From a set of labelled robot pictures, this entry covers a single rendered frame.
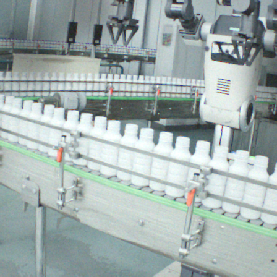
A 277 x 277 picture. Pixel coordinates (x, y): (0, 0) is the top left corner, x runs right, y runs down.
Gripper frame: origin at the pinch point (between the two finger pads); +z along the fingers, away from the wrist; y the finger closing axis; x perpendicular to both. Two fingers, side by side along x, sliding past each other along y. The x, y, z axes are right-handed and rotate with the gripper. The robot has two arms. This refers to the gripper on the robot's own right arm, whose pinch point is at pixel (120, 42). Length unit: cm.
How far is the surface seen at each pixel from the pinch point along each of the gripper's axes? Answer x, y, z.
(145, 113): -93, -171, 48
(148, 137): 24.9, 14.5, 26.7
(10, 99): -40.0, 13.4, 25.6
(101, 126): 7.2, 13.6, 27.1
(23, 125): -28.4, 14.8, 33.8
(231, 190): 53, 15, 35
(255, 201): 60, 16, 36
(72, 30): -430, -427, -33
